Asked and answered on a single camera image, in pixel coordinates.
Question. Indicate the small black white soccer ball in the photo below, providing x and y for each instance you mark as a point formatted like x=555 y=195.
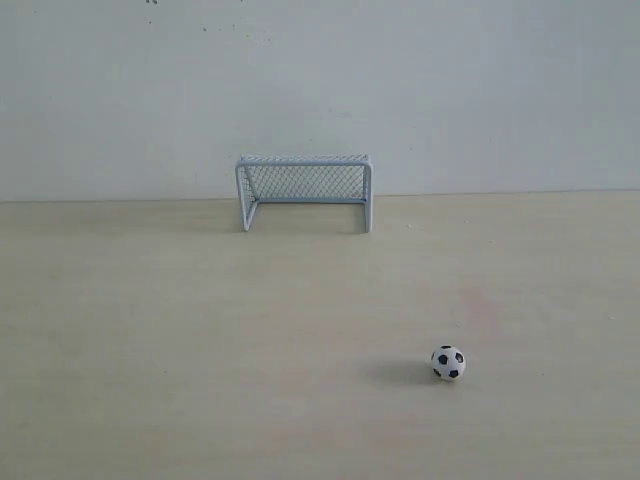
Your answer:
x=448 y=363

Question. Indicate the small white toy goal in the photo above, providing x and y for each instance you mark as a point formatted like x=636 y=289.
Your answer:
x=313 y=179

